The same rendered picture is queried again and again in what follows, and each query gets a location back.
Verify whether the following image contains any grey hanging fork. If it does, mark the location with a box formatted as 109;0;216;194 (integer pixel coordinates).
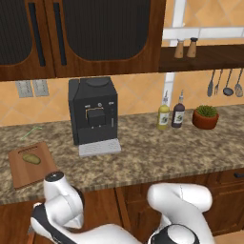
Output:
213;69;224;96

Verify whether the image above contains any dark wooden shelf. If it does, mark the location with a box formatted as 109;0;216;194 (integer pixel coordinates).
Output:
158;44;244;73

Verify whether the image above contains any wooden drawer front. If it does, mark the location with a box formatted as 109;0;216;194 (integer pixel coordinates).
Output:
217;168;244;188

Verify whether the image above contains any grey hanging spatula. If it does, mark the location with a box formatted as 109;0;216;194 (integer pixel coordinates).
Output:
234;68;244;98

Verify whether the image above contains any wooden cutting board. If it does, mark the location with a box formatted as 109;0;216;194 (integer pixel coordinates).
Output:
8;141;59;191

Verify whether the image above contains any black coffee machine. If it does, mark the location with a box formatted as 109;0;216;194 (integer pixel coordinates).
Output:
68;75;122;158

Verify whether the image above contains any black cupboard door handle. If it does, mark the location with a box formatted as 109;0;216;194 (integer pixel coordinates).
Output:
52;2;68;67
28;2;47;68

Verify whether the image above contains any grey hanging spoon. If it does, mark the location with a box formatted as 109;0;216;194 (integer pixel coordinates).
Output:
207;70;216;98

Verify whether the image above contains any dark hanging ladle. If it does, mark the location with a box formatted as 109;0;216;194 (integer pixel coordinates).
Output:
222;68;235;97

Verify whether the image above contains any grey wall socket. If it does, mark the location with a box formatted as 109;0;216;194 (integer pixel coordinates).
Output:
14;80;34;99
32;79;51;97

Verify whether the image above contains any brown potato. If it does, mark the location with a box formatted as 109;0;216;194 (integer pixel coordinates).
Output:
21;152;42;166

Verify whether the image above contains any yellow oil bottle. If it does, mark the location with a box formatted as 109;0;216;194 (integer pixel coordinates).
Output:
156;90;172;131

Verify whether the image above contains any wooden shaker with black top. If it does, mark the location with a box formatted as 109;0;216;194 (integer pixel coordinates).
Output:
186;37;199;59

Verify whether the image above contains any dark purple bottle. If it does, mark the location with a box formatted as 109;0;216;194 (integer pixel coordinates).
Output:
171;90;186;129

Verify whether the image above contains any potted plant in terracotta pot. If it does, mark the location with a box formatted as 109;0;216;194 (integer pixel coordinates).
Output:
192;105;220;131

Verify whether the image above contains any wooden shaker with white top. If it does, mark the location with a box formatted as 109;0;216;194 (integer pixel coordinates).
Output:
173;38;186;60

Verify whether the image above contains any wooden base cupboard door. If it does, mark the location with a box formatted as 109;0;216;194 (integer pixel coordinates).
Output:
114;182;166;244
0;188;124;244

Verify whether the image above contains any dark wooden cupboard door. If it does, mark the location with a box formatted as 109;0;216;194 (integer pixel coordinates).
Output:
44;0;167;79
0;0;57;82

